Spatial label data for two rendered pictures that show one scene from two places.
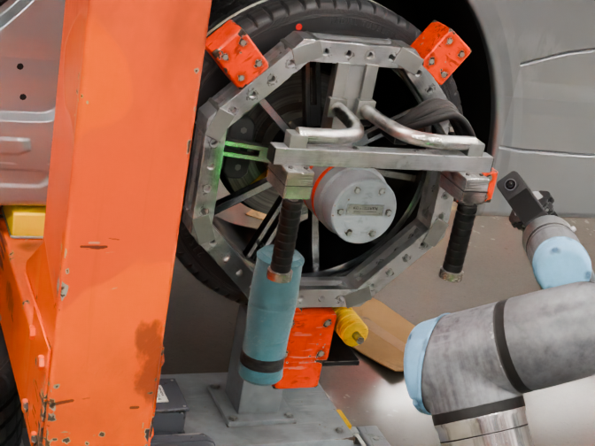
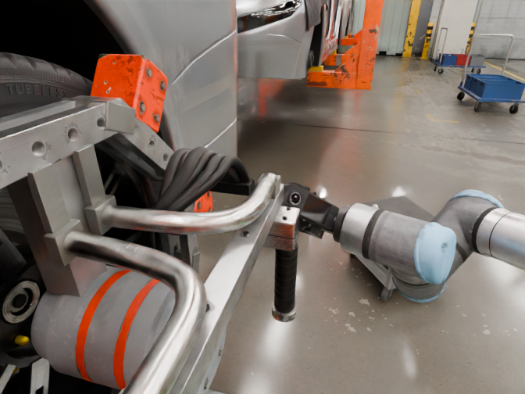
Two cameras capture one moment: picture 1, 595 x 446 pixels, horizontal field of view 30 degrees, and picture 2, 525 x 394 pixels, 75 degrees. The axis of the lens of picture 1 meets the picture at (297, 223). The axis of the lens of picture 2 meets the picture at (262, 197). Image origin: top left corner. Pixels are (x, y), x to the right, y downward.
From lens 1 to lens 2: 1.67 m
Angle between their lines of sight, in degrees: 46
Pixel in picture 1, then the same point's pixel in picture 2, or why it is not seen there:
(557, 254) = (447, 248)
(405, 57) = (117, 115)
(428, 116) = (203, 178)
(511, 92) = (174, 112)
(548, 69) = (187, 80)
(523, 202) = (313, 207)
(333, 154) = (201, 361)
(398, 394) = not seen: hidden behind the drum
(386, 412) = not seen: hidden behind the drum
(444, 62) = (153, 102)
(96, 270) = not seen: outside the picture
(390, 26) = (51, 80)
